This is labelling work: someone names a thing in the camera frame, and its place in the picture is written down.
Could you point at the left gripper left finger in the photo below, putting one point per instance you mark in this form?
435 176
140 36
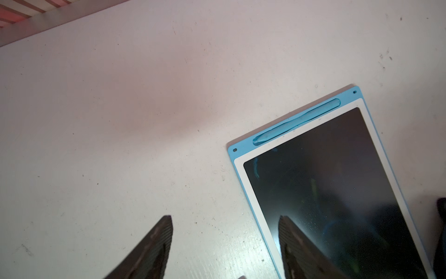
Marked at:
148 260

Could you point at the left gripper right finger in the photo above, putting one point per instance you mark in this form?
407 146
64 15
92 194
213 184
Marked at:
301 258

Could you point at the blue-edged white drawing tablet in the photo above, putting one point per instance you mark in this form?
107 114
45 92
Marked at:
332 178

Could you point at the blue microfibre cloth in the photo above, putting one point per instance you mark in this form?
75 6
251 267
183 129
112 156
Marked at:
439 264

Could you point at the blue tablet stylus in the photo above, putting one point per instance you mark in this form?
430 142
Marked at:
287 126

